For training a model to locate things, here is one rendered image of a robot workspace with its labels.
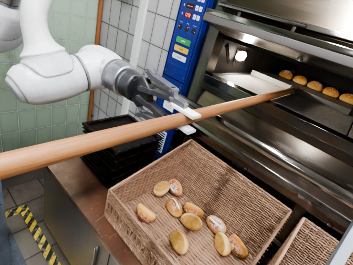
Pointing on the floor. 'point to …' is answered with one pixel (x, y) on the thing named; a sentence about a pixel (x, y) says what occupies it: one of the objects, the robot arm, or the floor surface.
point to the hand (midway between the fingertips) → (183, 118)
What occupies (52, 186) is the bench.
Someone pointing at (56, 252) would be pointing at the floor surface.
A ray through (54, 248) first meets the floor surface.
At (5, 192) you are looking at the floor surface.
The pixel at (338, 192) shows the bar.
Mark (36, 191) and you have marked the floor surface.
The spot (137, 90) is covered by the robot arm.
